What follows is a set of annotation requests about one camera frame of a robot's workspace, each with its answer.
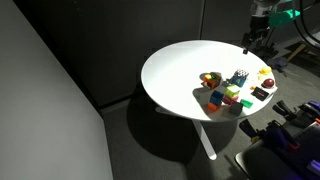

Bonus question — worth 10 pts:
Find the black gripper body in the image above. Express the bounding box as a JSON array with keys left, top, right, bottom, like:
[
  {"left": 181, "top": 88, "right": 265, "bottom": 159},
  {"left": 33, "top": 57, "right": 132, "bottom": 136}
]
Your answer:
[{"left": 244, "top": 14, "right": 270, "bottom": 37}]

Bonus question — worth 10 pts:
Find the black white patterned plush cube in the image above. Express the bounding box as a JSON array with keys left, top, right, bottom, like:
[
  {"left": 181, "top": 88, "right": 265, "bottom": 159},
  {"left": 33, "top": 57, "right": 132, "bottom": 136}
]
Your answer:
[{"left": 229, "top": 68, "right": 250, "bottom": 89}]

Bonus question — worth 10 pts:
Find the orange multicoloured plush cube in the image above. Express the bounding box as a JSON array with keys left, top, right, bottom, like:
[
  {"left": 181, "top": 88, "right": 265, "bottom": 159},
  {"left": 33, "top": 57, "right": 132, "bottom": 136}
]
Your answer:
[{"left": 202, "top": 71, "right": 223, "bottom": 91}]

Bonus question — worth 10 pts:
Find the orange citrus fruit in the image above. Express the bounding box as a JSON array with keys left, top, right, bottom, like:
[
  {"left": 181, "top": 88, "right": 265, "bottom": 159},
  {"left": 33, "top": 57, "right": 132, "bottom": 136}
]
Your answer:
[{"left": 259, "top": 65, "right": 273, "bottom": 76}]

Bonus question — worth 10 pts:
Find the dark red plum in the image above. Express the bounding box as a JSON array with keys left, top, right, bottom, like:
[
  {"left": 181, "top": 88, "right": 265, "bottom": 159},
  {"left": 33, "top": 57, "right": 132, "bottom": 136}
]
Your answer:
[{"left": 261, "top": 78, "right": 276, "bottom": 89}]

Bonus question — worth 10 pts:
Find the lime green block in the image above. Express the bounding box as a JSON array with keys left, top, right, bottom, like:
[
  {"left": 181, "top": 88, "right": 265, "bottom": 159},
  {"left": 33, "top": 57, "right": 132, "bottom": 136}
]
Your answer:
[{"left": 224, "top": 83, "right": 241, "bottom": 99}]

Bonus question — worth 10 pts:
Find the magenta red block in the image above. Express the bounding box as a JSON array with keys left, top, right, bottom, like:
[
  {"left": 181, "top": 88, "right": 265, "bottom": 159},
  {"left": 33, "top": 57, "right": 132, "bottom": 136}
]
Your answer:
[{"left": 222, "top": 94, "right": 240, "bottom": 106}]

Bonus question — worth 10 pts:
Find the blue block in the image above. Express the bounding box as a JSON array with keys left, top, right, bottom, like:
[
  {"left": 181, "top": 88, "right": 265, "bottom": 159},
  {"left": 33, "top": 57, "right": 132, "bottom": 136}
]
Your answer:
[{"left": 209, "top": 90, "right": 225, "bottom": 107}]

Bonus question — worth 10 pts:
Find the grey block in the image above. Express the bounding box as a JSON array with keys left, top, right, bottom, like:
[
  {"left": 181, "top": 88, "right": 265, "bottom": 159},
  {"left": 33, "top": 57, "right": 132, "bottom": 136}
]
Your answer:
[{"left": 228, "top": 101, "right": 245, "bottom": 117}]

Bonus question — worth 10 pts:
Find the orange block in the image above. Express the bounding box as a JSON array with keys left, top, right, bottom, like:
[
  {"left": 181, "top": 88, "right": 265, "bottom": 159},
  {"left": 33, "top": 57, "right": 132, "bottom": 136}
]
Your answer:
[{"left": 206, "top": 101, "right": 222, "bottom": 113}]

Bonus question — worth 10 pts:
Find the purple black spring clamp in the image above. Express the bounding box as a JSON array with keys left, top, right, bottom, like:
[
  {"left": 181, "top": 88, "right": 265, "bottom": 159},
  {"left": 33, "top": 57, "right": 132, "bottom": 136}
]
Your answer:
[
  {"left": 238, "top": 118, "right": 301, "bottom": 152},
  {"left": 271, "top": 99, "right": 320, "bottom": 125}
]

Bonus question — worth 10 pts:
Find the white table leg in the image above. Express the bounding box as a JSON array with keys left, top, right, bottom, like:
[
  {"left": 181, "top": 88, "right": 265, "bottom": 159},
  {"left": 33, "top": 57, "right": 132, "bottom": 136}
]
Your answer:
[{"left": 191, "top": 119, "right": 218, "bottom": 161}]

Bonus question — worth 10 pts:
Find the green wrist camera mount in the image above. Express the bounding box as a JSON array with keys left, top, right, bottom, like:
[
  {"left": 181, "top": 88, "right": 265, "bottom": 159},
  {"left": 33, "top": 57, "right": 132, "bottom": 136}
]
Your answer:
[{"left": 267, "top": 9, "right": 301, "bottom": 29}]

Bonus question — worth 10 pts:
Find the long black robot cable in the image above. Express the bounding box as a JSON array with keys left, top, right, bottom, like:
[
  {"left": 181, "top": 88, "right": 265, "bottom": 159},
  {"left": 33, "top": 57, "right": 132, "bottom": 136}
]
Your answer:
[{"left": 298, "top": 0, "right": 320, "bottom": 46}]

